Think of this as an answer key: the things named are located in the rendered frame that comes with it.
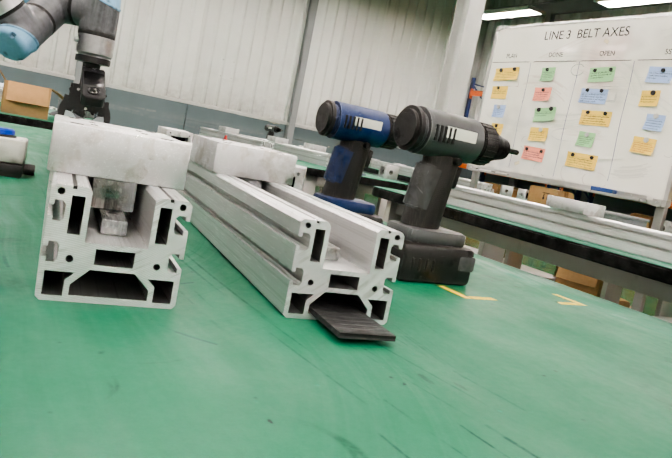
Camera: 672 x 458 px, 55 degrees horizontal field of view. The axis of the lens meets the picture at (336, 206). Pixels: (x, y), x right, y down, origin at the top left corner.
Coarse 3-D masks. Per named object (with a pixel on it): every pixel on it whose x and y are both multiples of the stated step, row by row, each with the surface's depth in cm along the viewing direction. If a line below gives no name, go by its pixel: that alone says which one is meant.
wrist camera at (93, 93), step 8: (88, 72) 134; (96, 72) 135; (104, 72) 136; (88, 80) 131; (96, 80) 133; (104, 80) 134; (80, 88) 131; (88, 88) 129; (96, 88) 130; (104, 88) 131; (80, 96) 130; (88, 96) 128; (96, 96) 128; (104, 96) 129; (88, 104) 128; (96, 104) 129
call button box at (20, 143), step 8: (0, 136) 101; (8, 136) 102; (16, 136) 104; (0, 144) 100; (8, 144) 101; (16, 144) 101; (24, 144) 102; (0, 152) 100; (8, 152) 101; (16, 152) 101; (24, 152) 102; (0, 160) 101; (8, 160) 101; (16, 160) 101; (24, 160) 104; (0, 168) 101; (8, 168) 101; (16, 168) 102; (24, 168) 105; (32, 168) 105; (8, 176) 101; (16, 176) 102
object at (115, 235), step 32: (64, 192) 46; (160, 192) 51; (64, 224) 46; (96, 224) 54; (128, 224) 57; (160, 224) 53; (64, 256) 46; (96, 256) 50; (128, 256) 51; (160, 256) 49; (64, 288) 46; (96, 288) 50; (128, 288) 51; (160, 288) 54
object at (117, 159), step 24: (72, 120) 58; (72, 144) 52; (96, 144) 52; (120, 144) 53; (144, 144) 54; (168, 144) 54; (48, 168) 51; (72, 168) 52; (96, 168) 53; (120, 168) 53; (144, 168) 54; (168, 168) 55; (96, 192) 54; (120, 192) 55
